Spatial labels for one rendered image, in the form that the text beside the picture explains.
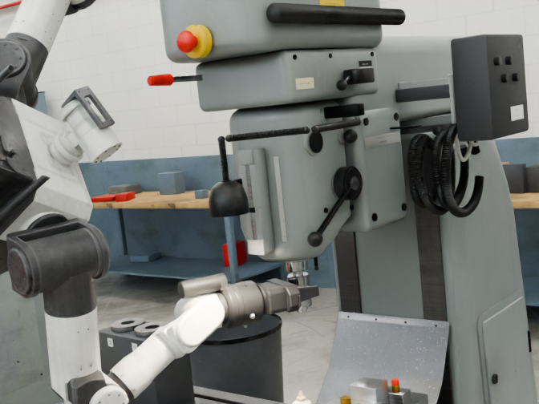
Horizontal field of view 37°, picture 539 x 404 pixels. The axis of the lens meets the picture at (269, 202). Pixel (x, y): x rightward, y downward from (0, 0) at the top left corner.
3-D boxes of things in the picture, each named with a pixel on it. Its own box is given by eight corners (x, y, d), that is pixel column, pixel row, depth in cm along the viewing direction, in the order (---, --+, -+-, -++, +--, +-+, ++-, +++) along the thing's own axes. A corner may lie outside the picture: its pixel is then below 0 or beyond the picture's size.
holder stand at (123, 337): (158, 416, 193) (148, 337, 191) (104, 400, 208) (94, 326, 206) (195, 399, 202) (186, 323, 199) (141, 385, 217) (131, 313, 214)
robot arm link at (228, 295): (249, 327, 160) (196, 340, 154) (228, 324, 169) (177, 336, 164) (240, 271, 160) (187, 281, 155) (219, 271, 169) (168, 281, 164)
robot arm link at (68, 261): (44, 327, 133) (38, 250, 129) (21, 309, 140) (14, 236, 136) (106, 308, 140) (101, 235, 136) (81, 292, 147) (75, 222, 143)
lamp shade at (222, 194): (208, 218, 142) (204, 183, 142) (211, 212, 150) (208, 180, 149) (249, 214, 142) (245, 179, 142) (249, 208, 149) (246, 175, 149)
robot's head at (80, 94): (76, 152, 147) (97, 129, 142) (49, 115, 147) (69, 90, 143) (99, 143, 152) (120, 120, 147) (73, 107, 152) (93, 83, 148)
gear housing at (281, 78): (292, 103, 148) (286, 49, 147) (196, 113, 163) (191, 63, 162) (382, 93, 174) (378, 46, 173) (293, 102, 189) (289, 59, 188)
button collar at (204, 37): (207, 56, 144) (203, 22, 143) (183, 60, 147) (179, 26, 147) (214, 55, 145) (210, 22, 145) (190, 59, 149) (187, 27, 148)
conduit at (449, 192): (452, 224, 165) (444, 124, 163) (384, 224, 175) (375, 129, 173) (488, 210, 179) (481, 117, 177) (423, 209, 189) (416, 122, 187)
